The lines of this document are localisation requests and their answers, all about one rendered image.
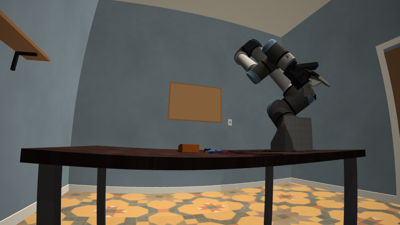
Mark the orange three-compartment bin rack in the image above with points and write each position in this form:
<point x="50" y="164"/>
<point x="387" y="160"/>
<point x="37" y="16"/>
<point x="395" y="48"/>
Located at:
<point x="188" y="148"/>

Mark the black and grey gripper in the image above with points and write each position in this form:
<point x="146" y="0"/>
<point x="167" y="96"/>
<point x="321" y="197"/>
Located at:
<point x="302" y="77"/>

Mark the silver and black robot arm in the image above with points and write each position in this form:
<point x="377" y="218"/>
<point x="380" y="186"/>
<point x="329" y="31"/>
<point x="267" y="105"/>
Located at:
<point x="272" y="60"/>

